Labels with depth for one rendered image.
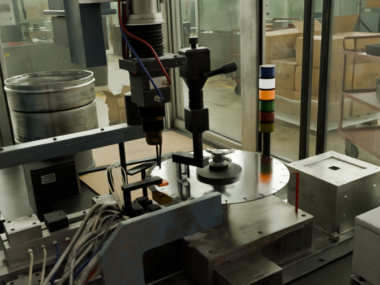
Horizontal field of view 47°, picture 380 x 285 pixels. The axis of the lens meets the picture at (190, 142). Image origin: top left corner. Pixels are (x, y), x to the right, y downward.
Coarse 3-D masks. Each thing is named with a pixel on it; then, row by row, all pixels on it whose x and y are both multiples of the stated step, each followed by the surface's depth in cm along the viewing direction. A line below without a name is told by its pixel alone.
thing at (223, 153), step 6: (210, 150) 105; (216, 150) 104; (222, 150) 104; (228, 150) 105; (234, 150) 105; (210, 156) 102; (216, 156) 102; (222, 156) 101; (216, 162) 103; (222, 162) 103
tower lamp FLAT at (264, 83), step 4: (260, 80) 123; (264, 80) 122; (268, 80) 122; (272, 80) 122; (260, 84) 124; (264, 84) 123; (268, 84) 122; (272, 84) 122; (260, 88) 124; (264, 88) 123; (268, 88) 123; (272, 88) 123
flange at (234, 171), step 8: (200, 168) 105; (208, 168) 105; (216, 168) 102; (224, 168) 102; (232, 168) 104; (240, 168) 104; (200, 176) 102; (208, 176) 100; (216, 176) 100; (224, 176) 100; (232, 176) 100
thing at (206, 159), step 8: (192, 136) 96; (200, 136) 95; (200, 144) 95; (176, 152) 101; (184, 152) 100; (200, 152) 96; (176, 160) 99; (184, 160) 98; (192, 160) 97; (200, 160) 95; (208, 160) 97; (176, 168) 101; (184, 168) 102
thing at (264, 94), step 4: (260, 92) 124; (264, 92) 123; (268, 92) 123; (272, 92) 123; (260, 96) 125; (264, 96) 124; (268, 96) 123; (272, 96) 124; (264, 100) 124; (268, 100) 124
